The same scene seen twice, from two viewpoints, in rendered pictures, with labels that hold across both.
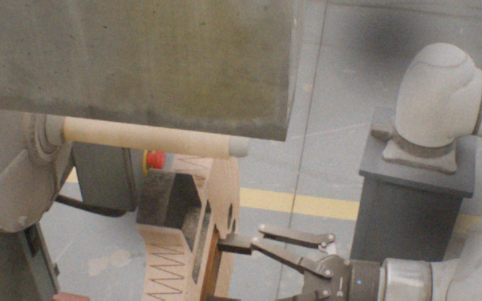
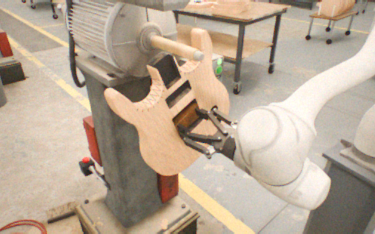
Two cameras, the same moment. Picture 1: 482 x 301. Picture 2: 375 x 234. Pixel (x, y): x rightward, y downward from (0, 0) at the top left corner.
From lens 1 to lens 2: 0.44 m
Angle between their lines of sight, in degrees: 32
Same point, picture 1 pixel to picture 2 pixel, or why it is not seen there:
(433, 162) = (369, 164)
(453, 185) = not seen: outside the picture
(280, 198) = not seen: hidden behind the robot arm
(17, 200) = (128, 58)
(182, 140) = (181, 49)
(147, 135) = (172, 45)
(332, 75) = not seen: hidden behind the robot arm
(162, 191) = (160, 57)
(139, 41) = not seen: outside the picture
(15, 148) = (131, 38)
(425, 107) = (369, 130)
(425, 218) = (355, 195)
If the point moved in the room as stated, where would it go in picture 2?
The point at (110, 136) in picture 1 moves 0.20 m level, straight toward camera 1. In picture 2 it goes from (162, 44) to (122, 67)
